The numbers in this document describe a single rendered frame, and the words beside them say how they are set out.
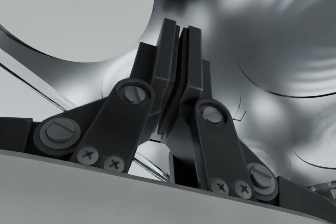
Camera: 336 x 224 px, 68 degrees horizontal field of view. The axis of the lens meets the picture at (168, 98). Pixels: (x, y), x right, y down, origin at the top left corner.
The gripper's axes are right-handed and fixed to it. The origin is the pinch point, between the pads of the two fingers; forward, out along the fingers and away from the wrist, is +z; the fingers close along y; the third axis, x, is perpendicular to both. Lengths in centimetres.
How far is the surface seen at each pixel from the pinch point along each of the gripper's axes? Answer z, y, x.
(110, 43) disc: 5.1, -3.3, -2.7
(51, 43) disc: 5.2, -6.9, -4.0
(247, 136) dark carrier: 5.2, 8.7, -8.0
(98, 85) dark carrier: 5.2, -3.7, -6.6
